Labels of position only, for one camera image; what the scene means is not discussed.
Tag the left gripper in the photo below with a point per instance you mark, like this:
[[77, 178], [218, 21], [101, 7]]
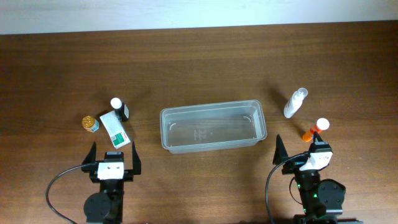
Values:
[[129, 172]]

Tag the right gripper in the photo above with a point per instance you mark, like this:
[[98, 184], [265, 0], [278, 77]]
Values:
[[288, 167]]

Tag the orange tube white cap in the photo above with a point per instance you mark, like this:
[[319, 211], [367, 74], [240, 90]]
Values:
[[321, 125]]

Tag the white spray bottle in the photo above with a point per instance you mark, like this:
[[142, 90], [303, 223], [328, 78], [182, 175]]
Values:
[[295, 102]]

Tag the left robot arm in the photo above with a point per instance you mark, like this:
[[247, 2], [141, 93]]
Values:
[[106, 206]]

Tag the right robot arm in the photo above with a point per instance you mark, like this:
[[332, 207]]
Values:
[[321, 200]]

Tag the clear plastic container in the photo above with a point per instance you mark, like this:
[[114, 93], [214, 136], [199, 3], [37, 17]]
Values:
[[211, 127]]

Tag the white green medicine box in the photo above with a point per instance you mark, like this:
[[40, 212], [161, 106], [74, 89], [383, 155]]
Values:
[[115, 130]]

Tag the small jar gold lid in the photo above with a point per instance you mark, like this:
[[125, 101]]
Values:
[[90, 124]]

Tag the dark syrup bottle white cap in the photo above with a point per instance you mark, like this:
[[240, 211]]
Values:
[[120, 109]]

